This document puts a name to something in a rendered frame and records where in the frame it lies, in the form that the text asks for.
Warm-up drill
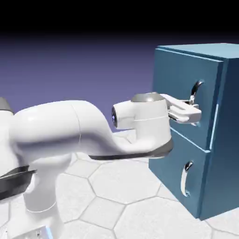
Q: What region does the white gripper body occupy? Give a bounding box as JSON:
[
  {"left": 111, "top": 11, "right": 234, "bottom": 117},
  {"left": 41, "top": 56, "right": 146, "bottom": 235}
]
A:
[{"left": 160, "top": 93, "right": 202, "bottom": 125}]

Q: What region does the curved metal handle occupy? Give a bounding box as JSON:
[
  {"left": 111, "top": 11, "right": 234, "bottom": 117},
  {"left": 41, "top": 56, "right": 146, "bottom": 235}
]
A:
[
  {"left": 180, "top": 161, "right": 194, "bottom": 198},
  {"left": 188, "top": 79, "right": 205, "bottom": 127}
]

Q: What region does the blue cabinet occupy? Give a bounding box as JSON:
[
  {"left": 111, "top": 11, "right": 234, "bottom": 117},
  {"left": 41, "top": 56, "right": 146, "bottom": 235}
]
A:
[{"left": 148, "top": 42, "right": 239, "bottom": 221}]

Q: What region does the blue cabinet door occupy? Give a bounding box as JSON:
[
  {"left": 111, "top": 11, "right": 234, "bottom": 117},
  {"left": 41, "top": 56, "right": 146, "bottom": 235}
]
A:
[
  {"left": 151, "top": 48, "right": 224, "bottom": 151},
  {"left": 148, "top": 128, "right": 211, "bottom": 218}
]

